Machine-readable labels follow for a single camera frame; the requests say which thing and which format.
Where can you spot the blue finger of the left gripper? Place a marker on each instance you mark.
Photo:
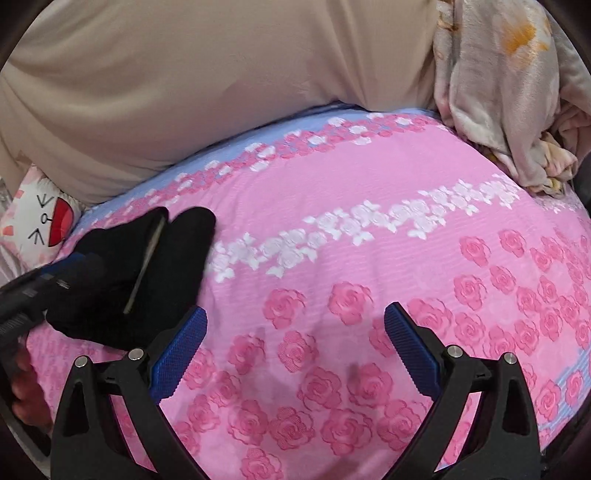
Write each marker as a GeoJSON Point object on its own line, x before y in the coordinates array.
{"type": "Point", "coordinates": [74, 271]}

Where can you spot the pink floral bed sheet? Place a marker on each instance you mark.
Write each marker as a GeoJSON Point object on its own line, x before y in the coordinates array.
{"type": "Point", "coordinates": [324, 221]}

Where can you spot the black pants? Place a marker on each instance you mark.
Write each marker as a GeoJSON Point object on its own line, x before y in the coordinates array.
{"type": "Point", "coordinates": [153, 267]}

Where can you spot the white cat face pillow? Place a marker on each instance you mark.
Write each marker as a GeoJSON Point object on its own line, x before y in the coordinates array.
{"type": "Point", "coordinates": [39, 219]}

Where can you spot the beige headboard cover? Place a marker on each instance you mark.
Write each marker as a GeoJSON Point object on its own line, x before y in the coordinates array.
{"type": "Point", "coordinates": [102, 95]}

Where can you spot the pale floral blanket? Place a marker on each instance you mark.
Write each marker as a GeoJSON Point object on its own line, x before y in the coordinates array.
{"type": "Point", "coordinates": [510, 82]}

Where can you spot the left hand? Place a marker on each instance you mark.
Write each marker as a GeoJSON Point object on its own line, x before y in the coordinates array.
{"type": "Point", "coordinates": [30, 405]}

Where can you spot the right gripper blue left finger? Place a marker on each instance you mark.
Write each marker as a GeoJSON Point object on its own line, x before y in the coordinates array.
{"type": "Point", "coordinates": [171, 352]}

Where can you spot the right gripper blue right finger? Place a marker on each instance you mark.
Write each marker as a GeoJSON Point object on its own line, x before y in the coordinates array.
{"type": "Point", "coordinates": [419, 349]}

